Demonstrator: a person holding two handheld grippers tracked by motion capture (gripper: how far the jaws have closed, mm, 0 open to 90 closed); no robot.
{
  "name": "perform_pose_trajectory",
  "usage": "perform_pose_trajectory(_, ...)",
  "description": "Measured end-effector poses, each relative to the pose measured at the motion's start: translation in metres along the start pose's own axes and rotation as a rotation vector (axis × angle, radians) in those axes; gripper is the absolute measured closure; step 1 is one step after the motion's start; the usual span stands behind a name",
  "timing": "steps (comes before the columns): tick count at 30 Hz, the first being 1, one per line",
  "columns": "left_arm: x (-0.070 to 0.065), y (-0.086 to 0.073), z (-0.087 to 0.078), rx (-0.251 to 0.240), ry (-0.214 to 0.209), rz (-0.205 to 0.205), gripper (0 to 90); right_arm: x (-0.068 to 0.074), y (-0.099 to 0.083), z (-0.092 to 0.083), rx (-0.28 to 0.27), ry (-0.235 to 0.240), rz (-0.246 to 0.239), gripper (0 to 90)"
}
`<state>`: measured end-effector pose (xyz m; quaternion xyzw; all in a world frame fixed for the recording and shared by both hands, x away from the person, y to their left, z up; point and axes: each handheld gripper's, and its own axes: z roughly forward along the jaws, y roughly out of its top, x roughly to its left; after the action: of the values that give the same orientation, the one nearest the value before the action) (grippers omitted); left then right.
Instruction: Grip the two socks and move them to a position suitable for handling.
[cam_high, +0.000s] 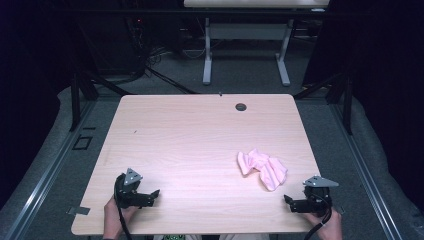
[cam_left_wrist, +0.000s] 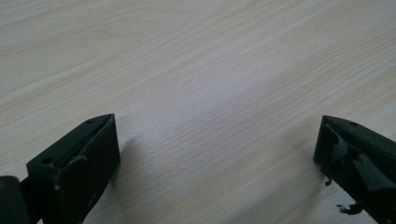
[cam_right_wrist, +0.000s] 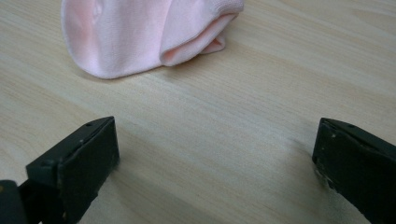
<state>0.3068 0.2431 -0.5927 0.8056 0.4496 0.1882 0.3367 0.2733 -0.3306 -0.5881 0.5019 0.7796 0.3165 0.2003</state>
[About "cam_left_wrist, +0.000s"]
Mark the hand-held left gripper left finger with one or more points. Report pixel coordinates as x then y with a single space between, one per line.
82 168

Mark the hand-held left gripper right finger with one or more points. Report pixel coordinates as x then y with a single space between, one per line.
358 149

